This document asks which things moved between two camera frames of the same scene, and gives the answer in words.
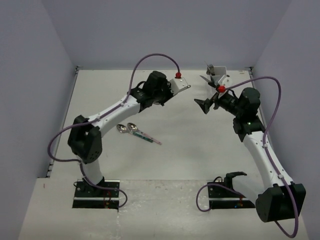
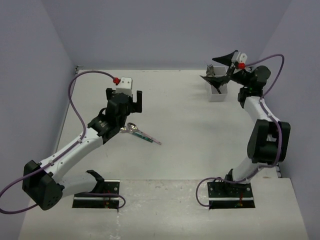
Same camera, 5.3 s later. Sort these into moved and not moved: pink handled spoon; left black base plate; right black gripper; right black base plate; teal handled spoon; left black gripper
Moved: right black gripper; left black gripper
Not moved: left black base plate; pink handled spoon; right black base plate; teal handled spoon
